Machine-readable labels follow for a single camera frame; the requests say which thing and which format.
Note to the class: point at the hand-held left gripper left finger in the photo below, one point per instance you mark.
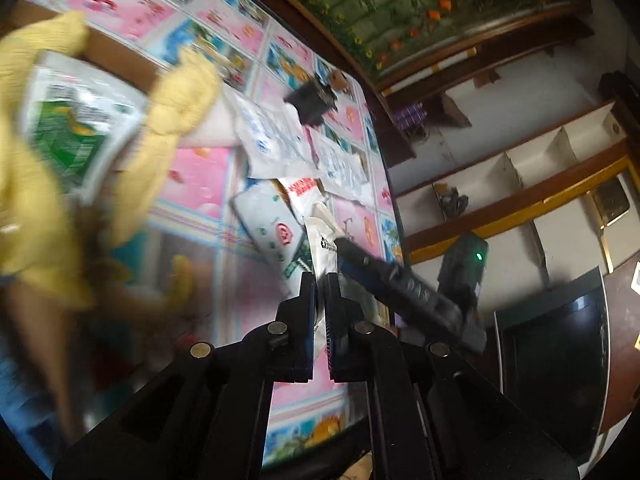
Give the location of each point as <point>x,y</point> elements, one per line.
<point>307,320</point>

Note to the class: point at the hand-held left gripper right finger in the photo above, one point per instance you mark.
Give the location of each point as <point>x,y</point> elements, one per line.
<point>332,330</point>

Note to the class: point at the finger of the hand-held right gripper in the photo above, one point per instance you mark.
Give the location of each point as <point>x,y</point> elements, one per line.
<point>367,270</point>

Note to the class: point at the white packet with black emblem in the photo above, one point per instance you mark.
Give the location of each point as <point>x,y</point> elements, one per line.
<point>320,245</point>

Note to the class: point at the yellow towel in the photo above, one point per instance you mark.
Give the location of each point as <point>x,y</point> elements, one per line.
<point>30,200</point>

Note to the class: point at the green and white packet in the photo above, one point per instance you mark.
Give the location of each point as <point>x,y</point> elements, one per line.
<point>75,125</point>

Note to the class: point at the cardboard box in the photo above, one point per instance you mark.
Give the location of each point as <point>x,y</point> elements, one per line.
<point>115,60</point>

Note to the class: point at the white packet with red cross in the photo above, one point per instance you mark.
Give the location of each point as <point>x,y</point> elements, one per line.
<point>270,230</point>

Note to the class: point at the white packet with blue print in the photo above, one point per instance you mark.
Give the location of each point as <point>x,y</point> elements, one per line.
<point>342,167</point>
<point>272,135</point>

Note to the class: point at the white bag with red print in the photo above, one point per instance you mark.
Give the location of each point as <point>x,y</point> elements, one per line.
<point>300,187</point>

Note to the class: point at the dark object on shelf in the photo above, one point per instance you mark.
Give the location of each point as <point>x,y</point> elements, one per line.
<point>452,202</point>

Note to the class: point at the black flat screen television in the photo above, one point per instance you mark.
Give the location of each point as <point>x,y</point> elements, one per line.
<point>550,350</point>

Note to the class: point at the purple box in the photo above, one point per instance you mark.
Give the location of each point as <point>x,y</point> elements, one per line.
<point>410,117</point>

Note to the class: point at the printed fruit tablecloth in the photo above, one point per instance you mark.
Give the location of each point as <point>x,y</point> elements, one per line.
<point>200,180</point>

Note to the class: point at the gold framed picture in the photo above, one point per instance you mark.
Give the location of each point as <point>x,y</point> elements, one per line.
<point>611,202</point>

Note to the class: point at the framed flower landscape painting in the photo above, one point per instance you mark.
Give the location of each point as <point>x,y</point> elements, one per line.
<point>400,5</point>

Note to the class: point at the white wooden wall shelf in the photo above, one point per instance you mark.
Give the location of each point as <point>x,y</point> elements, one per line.
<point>525,160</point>

